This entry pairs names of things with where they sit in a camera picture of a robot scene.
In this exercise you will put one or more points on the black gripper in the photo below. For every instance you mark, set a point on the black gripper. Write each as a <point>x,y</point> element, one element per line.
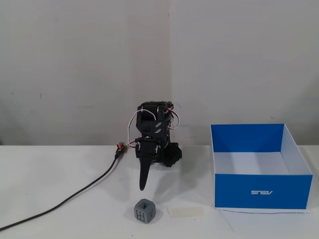
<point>147,149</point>

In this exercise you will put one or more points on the gray 3D-printed block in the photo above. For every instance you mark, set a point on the gray 3D-printed block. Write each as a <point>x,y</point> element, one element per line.
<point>144,210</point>

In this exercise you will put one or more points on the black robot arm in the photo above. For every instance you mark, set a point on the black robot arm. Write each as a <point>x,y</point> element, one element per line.
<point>149,124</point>

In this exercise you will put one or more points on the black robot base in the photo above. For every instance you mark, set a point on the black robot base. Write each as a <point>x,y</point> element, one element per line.
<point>173,155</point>

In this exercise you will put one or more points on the blue ASUS cardboard box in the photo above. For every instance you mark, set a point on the blue ASUS cardboard box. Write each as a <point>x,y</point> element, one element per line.
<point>261,191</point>

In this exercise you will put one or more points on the controller board with red LED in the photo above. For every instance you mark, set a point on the controller board with red LED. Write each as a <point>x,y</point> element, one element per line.
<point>120,147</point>

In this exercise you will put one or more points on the clear tape strip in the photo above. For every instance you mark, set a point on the clear tape strip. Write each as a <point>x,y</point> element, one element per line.
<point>185,212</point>

